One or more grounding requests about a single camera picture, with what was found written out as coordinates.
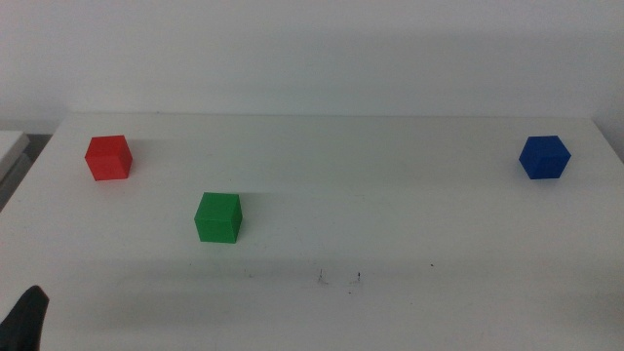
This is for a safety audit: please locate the blue cube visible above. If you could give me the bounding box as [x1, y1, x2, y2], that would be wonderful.
[518, 135, 572, 180]

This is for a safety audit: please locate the red cube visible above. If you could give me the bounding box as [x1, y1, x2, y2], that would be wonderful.
[84, 135, 134, 182]

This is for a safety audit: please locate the green cube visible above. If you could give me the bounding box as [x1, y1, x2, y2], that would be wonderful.
[193, 191, 244, 245]

